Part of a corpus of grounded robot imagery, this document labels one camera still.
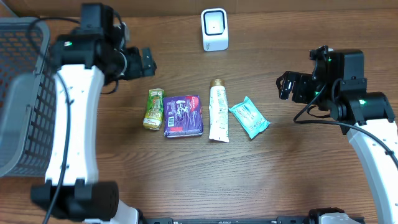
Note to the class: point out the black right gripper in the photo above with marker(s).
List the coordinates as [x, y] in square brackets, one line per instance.
[292, 86]

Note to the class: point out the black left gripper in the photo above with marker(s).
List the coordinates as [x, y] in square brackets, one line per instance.
[146, 62]

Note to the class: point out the teal wipes packet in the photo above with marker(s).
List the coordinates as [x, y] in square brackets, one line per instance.
[250, 117]

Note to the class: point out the purple snack packet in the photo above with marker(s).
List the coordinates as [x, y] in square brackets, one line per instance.
[182, 116]

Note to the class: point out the white tube gold cap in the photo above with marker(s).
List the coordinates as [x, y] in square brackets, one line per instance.
[218, 111]

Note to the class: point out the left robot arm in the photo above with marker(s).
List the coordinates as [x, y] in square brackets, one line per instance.
[91, 56]

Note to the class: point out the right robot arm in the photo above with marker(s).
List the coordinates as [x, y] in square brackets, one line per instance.
[335, 93]

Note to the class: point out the white barcode scanner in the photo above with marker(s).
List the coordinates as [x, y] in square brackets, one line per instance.
[214, 26]

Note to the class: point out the grey plastic mesh basket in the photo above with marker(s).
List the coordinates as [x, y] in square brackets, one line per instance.
[27, 99]

